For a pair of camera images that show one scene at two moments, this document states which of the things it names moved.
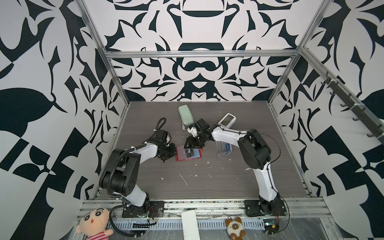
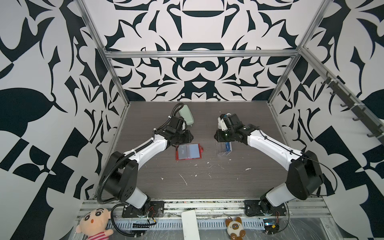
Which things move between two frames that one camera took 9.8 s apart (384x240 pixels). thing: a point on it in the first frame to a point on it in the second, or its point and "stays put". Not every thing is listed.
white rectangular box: [190, 225] stays put
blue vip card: [228, 147] stays put
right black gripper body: [197, 141] to [225, 135]
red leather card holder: [182, 153] stays put
